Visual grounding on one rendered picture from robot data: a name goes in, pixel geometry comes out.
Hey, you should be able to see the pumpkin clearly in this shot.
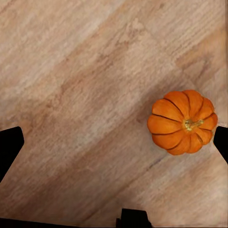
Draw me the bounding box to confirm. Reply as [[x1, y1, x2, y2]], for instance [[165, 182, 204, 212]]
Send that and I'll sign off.
[[147, 90, 218, 156]]

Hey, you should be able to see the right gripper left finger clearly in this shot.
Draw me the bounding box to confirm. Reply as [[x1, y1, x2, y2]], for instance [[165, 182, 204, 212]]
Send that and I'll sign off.
[[0, 126, 24, 182]]

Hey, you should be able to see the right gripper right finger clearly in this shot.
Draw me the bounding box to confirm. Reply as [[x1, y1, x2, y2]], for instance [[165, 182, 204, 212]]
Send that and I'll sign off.
[[213, 126, 228, 163]]

